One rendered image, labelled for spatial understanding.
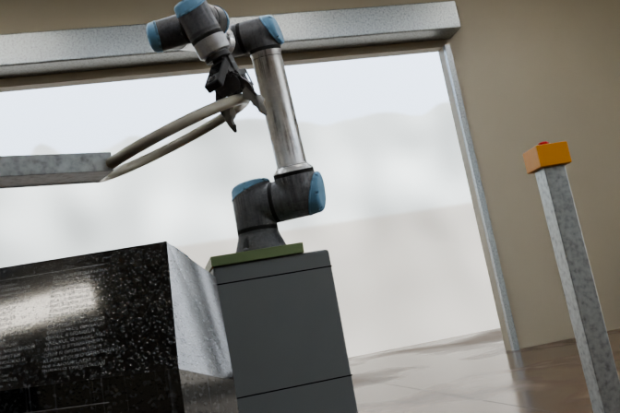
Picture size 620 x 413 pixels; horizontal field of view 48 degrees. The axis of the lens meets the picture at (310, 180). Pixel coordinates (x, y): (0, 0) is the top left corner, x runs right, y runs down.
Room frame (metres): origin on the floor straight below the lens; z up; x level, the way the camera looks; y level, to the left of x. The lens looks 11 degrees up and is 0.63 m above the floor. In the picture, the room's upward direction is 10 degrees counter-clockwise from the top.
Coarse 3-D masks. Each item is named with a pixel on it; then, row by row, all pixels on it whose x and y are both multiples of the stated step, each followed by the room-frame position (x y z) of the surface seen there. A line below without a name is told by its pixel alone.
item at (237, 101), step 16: (240, 96) 1.79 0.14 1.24; (192, 112) 1.68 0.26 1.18; (208, 112) 1.70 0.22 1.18; (160, 128) 1.66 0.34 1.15; (176, 128) 1.67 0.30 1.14; (208, 128) 2.09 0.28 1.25; (144, 144) 1.67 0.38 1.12; (176, 144) 2.11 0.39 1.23; (112, 160) 1.71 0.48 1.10; (144, 160) 2.07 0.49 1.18; (112, 176) 1.96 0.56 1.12
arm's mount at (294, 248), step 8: (264, 248) 2.35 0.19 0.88; (272, 248) 2.35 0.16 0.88; (280, 248) 2.36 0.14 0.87; (288, 248) 2.36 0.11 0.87; (296, 248) 2.37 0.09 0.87; (216, 256) 2.31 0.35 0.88; (224, 256) 2.31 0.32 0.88; (232, 256) 2.32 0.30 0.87; (240, 256) 2.33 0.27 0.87; (248, 256) 2.33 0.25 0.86; (256, 256) 2.34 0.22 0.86; (264, 256) 2.34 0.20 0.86; (272, 256) 2.35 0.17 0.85; (208, 264) 2.44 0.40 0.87; (216, 264) 2.31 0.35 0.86; (224, 264) 2.31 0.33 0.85
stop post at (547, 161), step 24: (552, 144) 2.44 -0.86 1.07; (528, 168) 2.52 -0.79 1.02; (552, 168) 2.45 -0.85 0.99; (552, 192) 2.45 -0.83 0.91; (552, 216) 2.48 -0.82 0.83; (576, 216) 2.46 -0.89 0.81; (552, 240) 2.52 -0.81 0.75; (576, 240) 2.46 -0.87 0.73; (576, 264) 2.45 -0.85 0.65; (576, 288) 2.45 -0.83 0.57; (576, 312) 2.48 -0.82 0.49; (600, 312) 2.46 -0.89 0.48; (576, 336) 2.52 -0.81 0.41; (600, 336) 2.46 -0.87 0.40; (600, 360) 2.45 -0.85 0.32; (600, 384) 2.45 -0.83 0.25; (600, 408) 2.47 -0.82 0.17
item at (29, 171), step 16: (0, 160) 1.57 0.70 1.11; (16, 160) 1.59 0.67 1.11; (32, 160) 1.62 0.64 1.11; (48, 160) 1.64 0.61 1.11; (64, 160) 1.66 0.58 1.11; (80, 160) 1.68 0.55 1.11; (96, 160) 1.71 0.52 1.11; (0, 176) 1.57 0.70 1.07; (16, 176) 1.60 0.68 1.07; (32, 176) 1.63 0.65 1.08; (48, 176) 1.66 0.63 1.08; (64, 176) 1.69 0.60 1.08; (80, 176) 1.73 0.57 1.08; (96, 176) 1.76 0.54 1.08
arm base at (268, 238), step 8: (272, 224) 2.51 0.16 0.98; (240, 232) 2.51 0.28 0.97; (248, 232) 2.48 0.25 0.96; (256, 232) 2.48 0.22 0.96; (264, 232) 2.48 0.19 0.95; (272, 232) 2.50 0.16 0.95; (240, 240) 2.51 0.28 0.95; (248, 240) 2.48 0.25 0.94; (256, 240) 2.47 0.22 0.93; (264, 240) 2.47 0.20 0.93; (272, 240) 2.48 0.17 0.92; (280, 240) 2.52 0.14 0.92; (240, 248) 2.49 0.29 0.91; (248, 248) 2.47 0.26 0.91; (256, 248) 2.46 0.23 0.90
